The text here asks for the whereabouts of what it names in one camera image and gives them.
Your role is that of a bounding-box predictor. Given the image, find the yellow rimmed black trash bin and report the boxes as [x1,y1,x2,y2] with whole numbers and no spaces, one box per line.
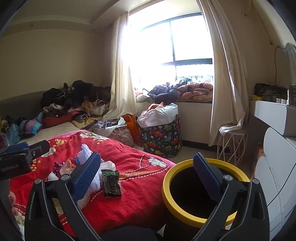
[161,158,251,229]

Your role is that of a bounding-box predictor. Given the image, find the white wire side table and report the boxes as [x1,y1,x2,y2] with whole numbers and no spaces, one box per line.
[216,126,248,166]

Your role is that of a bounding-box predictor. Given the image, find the dinosaur print laundry basket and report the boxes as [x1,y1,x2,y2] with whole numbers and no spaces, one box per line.
[137,102,182,158]

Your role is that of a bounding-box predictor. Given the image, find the orange bag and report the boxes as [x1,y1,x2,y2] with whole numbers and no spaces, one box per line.
[122,114,142,147]

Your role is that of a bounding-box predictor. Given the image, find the pile of dark clothes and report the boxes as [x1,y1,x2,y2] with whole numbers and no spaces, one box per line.
[41,80,111,116]

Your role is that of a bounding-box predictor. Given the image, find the floral fabric bag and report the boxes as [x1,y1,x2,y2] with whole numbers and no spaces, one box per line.
[108,126,134,147]

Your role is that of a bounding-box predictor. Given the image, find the dark blue jacket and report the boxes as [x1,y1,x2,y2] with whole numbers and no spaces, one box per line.
[147,85,177,105]

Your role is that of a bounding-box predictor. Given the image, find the left cream curtain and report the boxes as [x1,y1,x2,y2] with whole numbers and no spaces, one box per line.
[103,12,137,120]

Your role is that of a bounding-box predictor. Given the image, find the right cream curtain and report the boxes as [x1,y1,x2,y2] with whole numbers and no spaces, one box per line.
[197,1,249,146]

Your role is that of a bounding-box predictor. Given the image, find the vanity mirror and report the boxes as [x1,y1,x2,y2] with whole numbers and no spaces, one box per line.
[274,42,295,88]

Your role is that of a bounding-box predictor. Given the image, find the cream curtain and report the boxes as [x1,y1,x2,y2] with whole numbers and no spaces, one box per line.
[103,12,137,120]
[197,1,249,146]

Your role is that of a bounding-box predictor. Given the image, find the green black snack wrapper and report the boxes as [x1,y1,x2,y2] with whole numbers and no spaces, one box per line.
[101,169,122,198]

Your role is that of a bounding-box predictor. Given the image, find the white foam net bundle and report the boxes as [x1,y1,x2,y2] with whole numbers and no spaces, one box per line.
[76,143,117,207]

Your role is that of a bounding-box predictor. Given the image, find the red floral bed blanket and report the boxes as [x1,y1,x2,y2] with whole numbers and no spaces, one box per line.
[10,131,173,235]

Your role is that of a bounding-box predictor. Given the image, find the orange patterned folded quilt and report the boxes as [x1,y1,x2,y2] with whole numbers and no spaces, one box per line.
[177,82,213,102]

